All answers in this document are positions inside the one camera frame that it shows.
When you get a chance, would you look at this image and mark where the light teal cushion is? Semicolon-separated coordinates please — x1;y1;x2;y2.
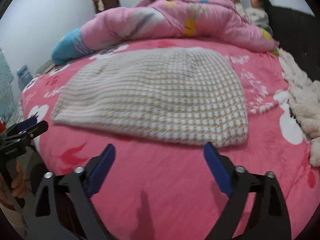
0;47;16;120

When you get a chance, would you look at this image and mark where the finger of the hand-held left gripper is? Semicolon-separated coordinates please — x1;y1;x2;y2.
5;120;49;145
0;118;37;140

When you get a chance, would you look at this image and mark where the plastic water bottle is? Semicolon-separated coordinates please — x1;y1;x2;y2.
17;65;33;93

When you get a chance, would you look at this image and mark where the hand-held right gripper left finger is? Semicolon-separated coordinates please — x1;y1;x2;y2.
27;144;116;240

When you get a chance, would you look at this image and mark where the person's left forearm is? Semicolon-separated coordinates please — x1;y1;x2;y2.
0;180;25;233

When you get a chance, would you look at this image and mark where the pink floral bed sheet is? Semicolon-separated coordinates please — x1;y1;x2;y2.
21;38;320;240

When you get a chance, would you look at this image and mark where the pink printed quilt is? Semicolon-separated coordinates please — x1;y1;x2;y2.
51;0;278;65

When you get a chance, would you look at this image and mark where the beige white knitted sweater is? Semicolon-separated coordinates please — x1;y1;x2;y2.
51;47;248;147

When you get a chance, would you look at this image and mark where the person's left hand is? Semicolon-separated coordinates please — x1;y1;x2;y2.
11;161;27;198

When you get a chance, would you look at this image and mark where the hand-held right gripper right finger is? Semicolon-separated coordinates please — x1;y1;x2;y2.
203;142;292;240

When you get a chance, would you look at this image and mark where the black headboard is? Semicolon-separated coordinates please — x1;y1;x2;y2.
267;5;320;82

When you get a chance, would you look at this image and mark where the white fluffy blanket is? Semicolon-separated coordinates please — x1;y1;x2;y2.
277;47;320;167

